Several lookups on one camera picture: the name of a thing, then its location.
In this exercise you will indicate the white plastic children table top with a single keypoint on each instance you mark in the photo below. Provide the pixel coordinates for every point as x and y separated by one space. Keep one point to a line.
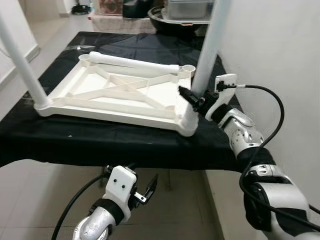
90 85

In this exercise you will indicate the clear plastic storage box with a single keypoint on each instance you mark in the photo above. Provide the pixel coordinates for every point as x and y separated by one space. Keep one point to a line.
187 10

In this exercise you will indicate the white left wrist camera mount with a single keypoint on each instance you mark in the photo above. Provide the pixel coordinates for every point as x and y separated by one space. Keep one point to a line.
120 185

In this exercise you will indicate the black bag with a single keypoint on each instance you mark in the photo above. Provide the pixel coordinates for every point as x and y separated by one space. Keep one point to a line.
137 7

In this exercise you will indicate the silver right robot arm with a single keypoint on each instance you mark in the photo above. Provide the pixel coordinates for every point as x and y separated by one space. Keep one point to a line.
245 135

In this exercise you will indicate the speckled stone ledge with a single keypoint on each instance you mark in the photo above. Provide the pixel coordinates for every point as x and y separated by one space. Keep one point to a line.
120 24

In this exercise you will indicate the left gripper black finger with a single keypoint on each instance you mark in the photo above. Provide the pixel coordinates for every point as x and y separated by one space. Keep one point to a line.
152 189

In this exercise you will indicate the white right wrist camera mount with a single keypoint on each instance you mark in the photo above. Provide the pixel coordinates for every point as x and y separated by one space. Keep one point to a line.
225 82

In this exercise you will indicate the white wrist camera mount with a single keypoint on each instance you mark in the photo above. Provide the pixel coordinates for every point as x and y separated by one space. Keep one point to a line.
120 185
225 82

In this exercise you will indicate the white plastic table leg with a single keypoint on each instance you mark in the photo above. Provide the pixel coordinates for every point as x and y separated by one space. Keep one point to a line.
25 70
135 63
212 40

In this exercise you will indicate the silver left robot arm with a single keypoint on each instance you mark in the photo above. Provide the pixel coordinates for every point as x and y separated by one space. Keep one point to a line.
97 225

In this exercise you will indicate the black bowl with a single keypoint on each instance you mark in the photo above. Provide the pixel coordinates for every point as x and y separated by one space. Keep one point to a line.
170 27

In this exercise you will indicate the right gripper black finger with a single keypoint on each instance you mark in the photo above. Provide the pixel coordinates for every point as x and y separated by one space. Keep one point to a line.
190 96

